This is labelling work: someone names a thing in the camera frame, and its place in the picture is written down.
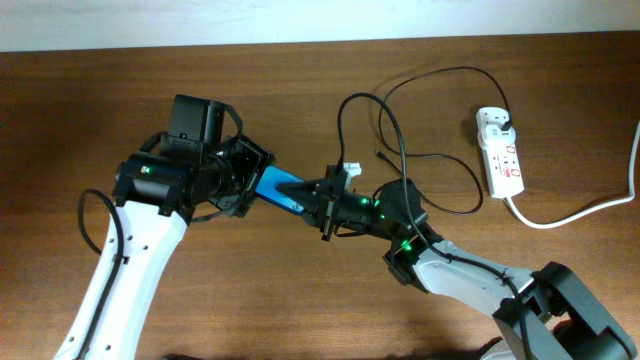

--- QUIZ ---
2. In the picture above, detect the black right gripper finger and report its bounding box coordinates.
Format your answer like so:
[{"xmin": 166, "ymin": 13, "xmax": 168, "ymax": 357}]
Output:
[
  {"xmin": 300, "ymin": 202, "xmax": 325, "ymax": 226},
  {"xmin": 276, "ymin": 179, "xmax": 326, "ymax": 201}
]

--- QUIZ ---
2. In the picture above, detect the blue screen smartphone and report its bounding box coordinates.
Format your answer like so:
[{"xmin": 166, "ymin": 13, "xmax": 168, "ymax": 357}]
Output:
[{"xmin": 255, "ymin": 165, "xmax": 304, "ymax": 216}]

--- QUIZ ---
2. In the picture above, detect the black usb charging cable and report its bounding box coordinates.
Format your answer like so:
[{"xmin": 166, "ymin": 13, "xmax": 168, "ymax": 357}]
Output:
[{"xmin": 374, "ymin": 65, "xmax": 515, "ymax": 216}]

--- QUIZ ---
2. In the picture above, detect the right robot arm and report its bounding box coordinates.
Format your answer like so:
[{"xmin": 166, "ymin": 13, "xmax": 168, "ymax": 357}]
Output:
[{"xmin": 276, "ymin": 167, "xmax": 639, "ymax": 359}]

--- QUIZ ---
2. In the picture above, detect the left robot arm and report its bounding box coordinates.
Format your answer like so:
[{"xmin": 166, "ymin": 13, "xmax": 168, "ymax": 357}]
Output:
[{"xmin": 56, "ymin": 94, "xmax": 273, "ymax": 359}]

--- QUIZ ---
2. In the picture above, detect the white usb charger adapter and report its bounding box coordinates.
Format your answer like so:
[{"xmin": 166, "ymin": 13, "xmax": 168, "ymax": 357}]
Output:
[{"xmin": 478, "ymin": 123, "xmax": 516, "ymax": 149}]

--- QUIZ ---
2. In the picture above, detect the white power strip cord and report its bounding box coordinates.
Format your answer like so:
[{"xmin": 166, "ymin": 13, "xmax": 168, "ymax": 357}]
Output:
[{"xmin": 503, "ymin": 119, "xmax": 640, "ymax": 230}]

